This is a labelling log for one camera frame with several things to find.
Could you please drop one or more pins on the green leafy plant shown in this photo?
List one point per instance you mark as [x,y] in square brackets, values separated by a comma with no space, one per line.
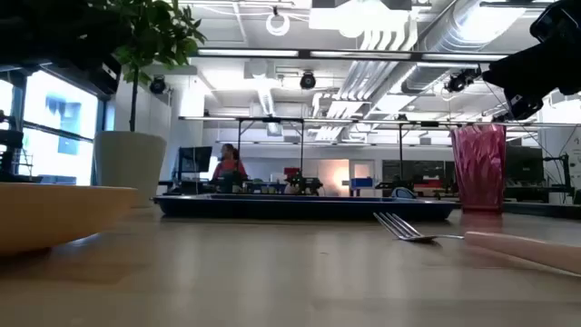
[154,32]

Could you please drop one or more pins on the pink faceted plastic cup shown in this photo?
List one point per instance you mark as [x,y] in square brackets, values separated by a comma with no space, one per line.
[479,168]

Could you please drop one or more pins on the black machine base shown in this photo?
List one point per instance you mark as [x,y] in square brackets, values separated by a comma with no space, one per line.
[9,150]

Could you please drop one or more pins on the black jointed stand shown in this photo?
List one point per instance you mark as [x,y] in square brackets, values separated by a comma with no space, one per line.
[565,177]

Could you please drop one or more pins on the blue storage box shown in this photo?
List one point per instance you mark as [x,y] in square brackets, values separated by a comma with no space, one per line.
[361,182]

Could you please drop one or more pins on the black overhead frame beam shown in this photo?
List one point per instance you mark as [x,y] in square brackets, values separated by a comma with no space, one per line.
[363,55]

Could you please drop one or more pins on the red box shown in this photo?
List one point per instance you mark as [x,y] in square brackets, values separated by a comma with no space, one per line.
[291,171]

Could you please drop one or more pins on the yellow bowl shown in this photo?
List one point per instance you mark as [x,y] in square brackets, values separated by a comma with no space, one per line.
[54,213]

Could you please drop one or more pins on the black background workstation frame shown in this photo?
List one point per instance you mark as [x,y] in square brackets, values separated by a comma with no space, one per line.
[302,145]

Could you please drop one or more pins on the black background robot arm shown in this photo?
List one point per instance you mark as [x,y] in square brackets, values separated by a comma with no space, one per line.
[304,185]

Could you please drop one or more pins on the person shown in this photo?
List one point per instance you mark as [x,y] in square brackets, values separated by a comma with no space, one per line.
[229,168]

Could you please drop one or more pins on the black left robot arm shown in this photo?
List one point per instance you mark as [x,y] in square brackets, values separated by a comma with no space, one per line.
[36,27]

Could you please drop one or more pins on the black round overhead camera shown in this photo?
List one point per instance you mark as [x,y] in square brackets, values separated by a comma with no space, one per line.
[157,85]
[308,80]

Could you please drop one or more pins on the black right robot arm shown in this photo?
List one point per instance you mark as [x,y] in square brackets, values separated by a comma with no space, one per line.
[558,20]

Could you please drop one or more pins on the blue and white rounded object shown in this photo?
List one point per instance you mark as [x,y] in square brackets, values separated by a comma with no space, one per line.
[401,194]

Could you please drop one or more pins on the dark blue tray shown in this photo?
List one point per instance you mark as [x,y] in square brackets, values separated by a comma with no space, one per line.
[299,209]

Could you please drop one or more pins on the black computer monitor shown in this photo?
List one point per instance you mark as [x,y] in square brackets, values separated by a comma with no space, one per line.
[195,159]
[524,163]

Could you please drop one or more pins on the white plant pot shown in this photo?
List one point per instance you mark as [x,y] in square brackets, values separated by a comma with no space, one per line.
[129,168]

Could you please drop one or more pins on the black overhead camera on mount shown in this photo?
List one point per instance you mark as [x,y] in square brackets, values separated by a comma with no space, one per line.
[460,81]

